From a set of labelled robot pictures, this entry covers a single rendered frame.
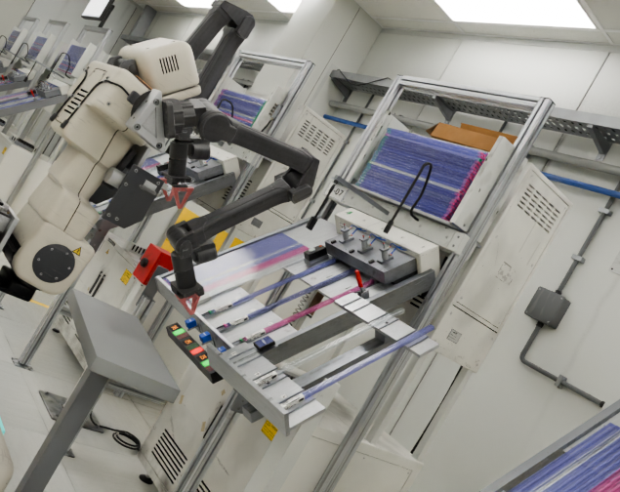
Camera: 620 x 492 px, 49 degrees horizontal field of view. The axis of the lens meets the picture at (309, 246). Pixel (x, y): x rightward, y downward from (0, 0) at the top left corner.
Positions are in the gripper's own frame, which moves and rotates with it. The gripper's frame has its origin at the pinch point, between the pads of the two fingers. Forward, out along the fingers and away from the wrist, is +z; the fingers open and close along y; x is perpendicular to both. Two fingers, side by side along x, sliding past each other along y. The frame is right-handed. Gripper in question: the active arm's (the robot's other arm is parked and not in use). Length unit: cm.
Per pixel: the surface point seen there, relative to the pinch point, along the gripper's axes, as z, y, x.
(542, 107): -40, -25, -120
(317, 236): 6, 32, -66
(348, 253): 1, 2, -58
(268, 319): 8.8, -5.8, -22.0
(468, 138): -17, 26, -138
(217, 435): 25.5, -25.2, 7.9
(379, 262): 0, -12, -61
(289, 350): 11.5, -21.3, -19.7
